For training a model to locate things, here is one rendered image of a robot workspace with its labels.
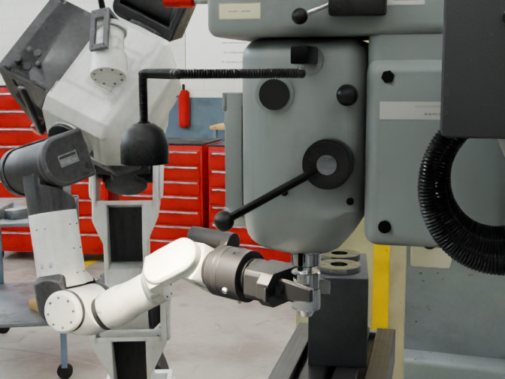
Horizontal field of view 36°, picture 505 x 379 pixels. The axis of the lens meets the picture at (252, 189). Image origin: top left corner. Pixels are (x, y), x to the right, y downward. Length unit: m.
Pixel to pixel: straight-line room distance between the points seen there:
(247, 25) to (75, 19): 0.62
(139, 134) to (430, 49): 0.43
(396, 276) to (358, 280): 1.44
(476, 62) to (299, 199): 0.40
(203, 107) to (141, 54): 9.09
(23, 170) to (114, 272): 0.49
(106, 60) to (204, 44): 9.22
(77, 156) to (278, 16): 0.58
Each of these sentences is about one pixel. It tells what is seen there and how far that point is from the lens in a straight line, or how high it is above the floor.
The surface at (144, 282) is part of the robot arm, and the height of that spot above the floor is 1.22.
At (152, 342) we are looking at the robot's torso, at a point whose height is 0.92.
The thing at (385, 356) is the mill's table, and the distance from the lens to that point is 1.70.
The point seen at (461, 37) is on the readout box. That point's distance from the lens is 0.82.
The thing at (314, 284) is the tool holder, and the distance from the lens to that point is 1.23.
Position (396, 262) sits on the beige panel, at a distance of 3.00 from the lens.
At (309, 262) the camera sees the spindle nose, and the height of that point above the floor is 1.29.
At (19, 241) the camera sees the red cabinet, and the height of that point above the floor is 0.17.
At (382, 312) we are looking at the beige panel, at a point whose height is 0.66.
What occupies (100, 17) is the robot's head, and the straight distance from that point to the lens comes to 1.50.
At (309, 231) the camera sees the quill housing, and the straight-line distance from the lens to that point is 1.14.
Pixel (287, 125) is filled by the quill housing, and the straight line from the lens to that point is 1.11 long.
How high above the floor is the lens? 1.59
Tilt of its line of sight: 9 degrees down
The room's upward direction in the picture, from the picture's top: straight up
